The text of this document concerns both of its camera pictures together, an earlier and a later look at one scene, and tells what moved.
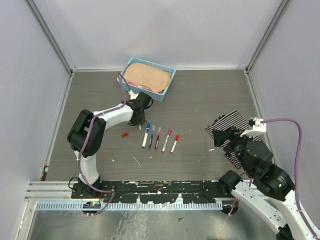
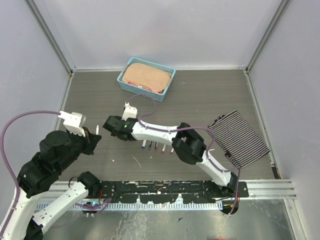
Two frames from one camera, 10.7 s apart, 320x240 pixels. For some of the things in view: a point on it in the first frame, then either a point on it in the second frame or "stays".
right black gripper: (219, 136) -> (119, 118)
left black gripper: (141, 121) -> (91, 139)
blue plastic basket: (143, 76) stays
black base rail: (150, 191) stays
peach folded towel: (154, 78) stays
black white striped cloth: (234, 119) stays
